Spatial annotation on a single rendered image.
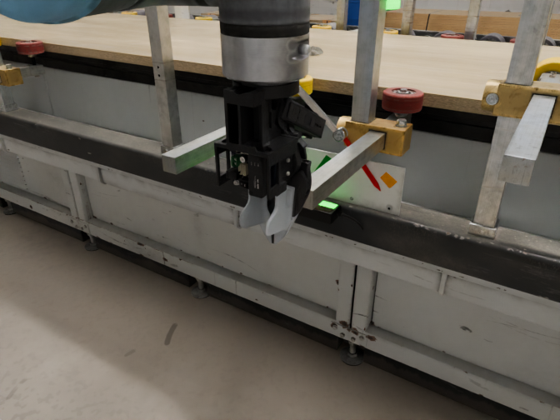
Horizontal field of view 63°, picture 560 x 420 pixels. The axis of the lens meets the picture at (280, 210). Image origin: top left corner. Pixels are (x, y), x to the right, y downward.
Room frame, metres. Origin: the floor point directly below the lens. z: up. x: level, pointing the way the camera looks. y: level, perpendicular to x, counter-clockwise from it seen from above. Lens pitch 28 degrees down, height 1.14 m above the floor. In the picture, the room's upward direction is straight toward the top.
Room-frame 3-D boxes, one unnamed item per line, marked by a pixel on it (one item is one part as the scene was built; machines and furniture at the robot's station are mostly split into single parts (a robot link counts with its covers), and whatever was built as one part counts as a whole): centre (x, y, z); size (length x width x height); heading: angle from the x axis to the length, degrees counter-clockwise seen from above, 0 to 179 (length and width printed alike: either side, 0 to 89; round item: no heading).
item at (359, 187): (0.85, -0.12, 0.75); 0.26 x 0.01 x 0.10; 59
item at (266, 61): (0.49, 0.01, 1.05); 0.10 x 0.09 x 0.05; 59
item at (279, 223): (0.48, 0.00, 0.86); 0.06 x 0.03 x 0.09; 149
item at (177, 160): (0.88, 0.07, 0.84); 0.43 x 0.03 x 0.04; 149
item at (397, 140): (0.84, -0.18, 0.85); 0.13 x 0.06 x 0.05; 59
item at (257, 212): (0.50, 0.03, 0.86); 0.06 x 0.03 x 0.09; 149
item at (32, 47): (1.57, 0.82, 0.85); 0.08 x 0.08 x 0.11
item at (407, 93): (0.92, -0.25, 0.85); 0.08 x 0.08 x 0.11
